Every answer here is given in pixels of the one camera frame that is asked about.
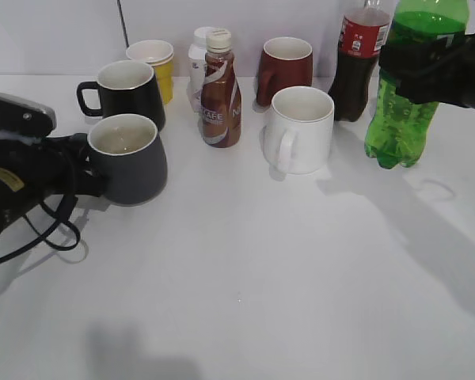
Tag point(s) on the white ceramic mug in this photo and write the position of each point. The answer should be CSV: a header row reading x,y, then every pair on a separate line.
x,y
298,134

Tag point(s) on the green soda bottle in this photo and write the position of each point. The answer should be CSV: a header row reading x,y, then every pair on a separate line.
x,y
398,131

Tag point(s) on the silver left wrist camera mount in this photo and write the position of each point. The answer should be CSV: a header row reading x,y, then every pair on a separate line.
x,y
22,117

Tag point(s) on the dark grey ceramic mug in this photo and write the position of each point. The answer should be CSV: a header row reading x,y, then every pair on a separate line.
x,y
127,150

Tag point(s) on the dark red ceramic mug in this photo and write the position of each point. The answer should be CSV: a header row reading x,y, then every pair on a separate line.
x,y
285,61

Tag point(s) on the yellow paper cup stack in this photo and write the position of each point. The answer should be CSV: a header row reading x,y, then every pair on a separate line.
x,y
158,54

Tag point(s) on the white milk drink bottle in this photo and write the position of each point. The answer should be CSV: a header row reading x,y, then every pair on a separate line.
x,y
197,65

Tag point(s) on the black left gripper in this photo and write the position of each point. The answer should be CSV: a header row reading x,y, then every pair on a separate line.
x,y
40,183

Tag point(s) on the dark cola bottle red label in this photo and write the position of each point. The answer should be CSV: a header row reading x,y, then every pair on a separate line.
x,y
363,33

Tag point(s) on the black ceramic mug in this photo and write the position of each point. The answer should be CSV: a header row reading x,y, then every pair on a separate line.
x,y
125,87

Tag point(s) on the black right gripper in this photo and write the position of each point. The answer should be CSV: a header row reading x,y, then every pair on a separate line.
x,y
441,70

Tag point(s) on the brown Nescafe coffee bottle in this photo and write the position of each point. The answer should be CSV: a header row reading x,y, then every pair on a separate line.
x,y
221,96

